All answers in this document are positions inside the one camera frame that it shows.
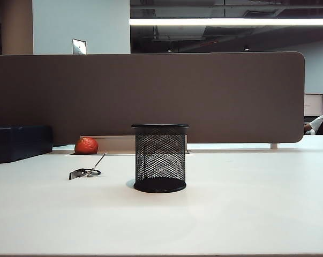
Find grey desk divider panel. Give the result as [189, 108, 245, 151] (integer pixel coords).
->
[0, 51, 306, 145]

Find orange red round fruit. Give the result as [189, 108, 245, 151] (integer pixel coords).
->
[74, 137, 99, 155]

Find long ceiling light strip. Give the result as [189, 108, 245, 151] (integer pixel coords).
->
[129, 18, 323, 27]

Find dark blue Bosch tool case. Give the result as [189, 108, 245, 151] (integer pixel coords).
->
[0, 125, 54, 165]

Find white background monitor screen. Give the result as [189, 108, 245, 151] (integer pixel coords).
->
[304, 94, 323, 117]

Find person in white shirt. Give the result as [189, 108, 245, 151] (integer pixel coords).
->
[303, 114, 323, 135]

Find white desk cable tray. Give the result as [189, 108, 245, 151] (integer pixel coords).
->
[64, 134, 191, 156]

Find black wire mesh basket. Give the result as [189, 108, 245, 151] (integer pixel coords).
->
[131, 123, 190, 194]

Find silver wall plate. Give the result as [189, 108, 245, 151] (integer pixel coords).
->
[72, 38, 87, 55]

